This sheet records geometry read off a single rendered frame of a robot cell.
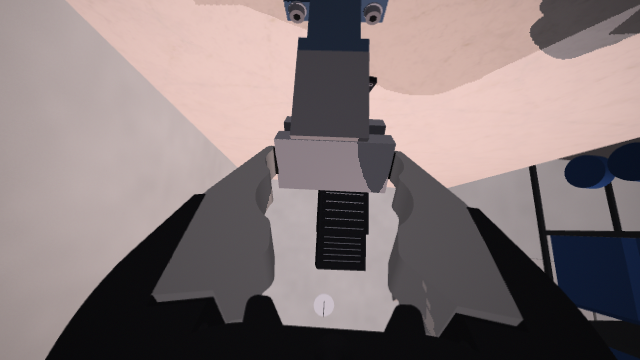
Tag dark grey block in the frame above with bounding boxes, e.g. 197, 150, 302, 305
274, 116, 396, 193

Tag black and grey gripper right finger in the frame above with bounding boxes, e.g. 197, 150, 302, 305
388, 151, 617, 360

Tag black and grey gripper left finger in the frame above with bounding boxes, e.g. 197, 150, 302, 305
45, 146, 279, 360

